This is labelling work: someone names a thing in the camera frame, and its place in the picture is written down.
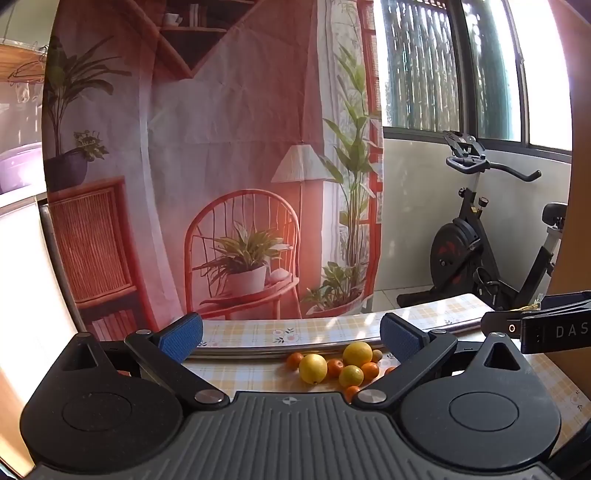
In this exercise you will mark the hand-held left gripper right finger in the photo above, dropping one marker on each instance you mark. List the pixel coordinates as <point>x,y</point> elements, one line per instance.
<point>401,339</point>

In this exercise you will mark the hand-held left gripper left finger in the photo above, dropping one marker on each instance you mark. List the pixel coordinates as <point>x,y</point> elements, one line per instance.
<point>182,337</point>

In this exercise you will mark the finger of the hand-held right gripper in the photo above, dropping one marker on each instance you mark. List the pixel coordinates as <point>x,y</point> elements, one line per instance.
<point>565,300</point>
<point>503,322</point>

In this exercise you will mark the small brown round fruit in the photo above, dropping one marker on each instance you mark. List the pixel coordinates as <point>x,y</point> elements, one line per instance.
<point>377,355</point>

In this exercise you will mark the orange mandarin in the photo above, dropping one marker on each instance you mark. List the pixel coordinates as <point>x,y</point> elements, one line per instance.
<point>370,370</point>
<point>352,393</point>
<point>294,360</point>
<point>334,368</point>

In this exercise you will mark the large yellow grapefruit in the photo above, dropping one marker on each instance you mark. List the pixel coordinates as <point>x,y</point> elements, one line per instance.
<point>358,353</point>

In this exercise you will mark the yellow-green round citrus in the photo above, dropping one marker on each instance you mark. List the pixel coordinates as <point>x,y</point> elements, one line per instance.
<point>351,376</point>

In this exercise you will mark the yellow lemon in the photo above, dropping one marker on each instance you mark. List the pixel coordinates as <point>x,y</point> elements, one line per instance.
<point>313,369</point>

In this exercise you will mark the yellow plaid floral tablecloth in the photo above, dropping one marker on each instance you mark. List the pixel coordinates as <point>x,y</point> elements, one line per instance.
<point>258,332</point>

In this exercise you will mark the long metal pole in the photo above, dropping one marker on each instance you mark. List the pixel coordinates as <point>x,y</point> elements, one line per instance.
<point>258,350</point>

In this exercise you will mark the black exercise bike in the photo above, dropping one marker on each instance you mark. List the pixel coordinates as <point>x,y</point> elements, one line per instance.
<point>455,251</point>

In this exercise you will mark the white cabinet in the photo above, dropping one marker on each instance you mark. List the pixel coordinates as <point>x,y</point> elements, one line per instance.
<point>27,277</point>

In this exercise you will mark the printed room backdrop cloth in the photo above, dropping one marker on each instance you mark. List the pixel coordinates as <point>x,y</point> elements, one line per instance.
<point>231,138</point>

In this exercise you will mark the purple plastic basin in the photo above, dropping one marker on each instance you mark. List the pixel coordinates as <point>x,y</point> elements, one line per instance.
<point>18,168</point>

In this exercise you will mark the barred window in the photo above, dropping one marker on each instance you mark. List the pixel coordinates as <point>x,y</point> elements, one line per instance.
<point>425,69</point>

